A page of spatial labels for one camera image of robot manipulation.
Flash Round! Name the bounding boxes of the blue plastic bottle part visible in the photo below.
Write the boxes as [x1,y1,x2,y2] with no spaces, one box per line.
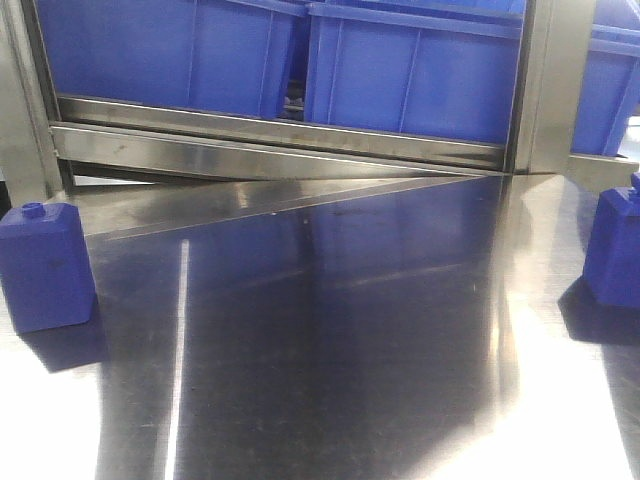
[1,202,96,334]
[583,173,639,308]

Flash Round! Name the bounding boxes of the blue bin left on shelf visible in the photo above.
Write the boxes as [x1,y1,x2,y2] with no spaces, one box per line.
[36,1,307,118]

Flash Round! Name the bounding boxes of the blue bin on shelf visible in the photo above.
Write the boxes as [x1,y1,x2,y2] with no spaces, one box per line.
[304,1,522,144]
[571,1,639,156]
[36,1,307,118]

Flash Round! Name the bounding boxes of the blue bin middle on shelf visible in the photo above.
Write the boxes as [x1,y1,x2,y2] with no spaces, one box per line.
[304,1,522,144]

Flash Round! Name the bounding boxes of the blue bin right on shelf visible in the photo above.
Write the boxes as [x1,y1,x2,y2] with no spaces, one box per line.
[571,1,639,156]

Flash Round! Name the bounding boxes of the stainless steel shelf frame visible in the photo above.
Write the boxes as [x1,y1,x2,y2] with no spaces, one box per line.
[1,1,638,203]

